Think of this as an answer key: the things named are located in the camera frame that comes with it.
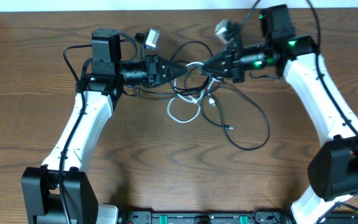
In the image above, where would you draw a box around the left camera black cable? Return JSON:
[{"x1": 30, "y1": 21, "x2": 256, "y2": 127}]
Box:
[{"x1": 57, "y1": 44, "x2": 93, "y2": 224}]

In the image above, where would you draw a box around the camera black cable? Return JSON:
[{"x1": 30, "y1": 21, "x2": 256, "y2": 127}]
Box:
[
  {"x1": 231, "y1": 0, "x2": 358, "y2": 224},
  {"x1": 57, "y1": 44, "x2": 93, "y2": 224}
]

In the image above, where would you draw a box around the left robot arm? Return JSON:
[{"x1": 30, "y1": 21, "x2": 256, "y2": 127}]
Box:
[{"x1": 21, "y1": 29, "x2": 186, "y2": 223}]

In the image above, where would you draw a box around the right camera black cable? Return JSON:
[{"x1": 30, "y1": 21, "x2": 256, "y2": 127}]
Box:
[{"x1": 231, "y1": 0, "x2": 358, "y2": 224}]

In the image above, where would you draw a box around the black usb cable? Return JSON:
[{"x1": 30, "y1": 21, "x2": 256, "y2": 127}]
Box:
[
  {"x1": 124, "y1": 40, "x2": 234, "y2": 130},
  {"x1": 209, "y1": 84, "x2": 272, "y2": 151}
]

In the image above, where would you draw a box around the white usb cable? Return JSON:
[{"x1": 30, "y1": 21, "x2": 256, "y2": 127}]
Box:
[{"x1": 166, "y1": 60, "x2": 226, "y2": 124}]

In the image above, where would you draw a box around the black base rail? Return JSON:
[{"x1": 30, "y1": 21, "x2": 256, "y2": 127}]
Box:
[{"x1": 98, "y1": 203, "x2": 358, "y2": 224}]

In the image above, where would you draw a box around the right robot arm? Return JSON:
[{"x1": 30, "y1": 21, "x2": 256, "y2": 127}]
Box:
[{"x1": 201, "y1": 4, "x2": 358, "y2": 223}]

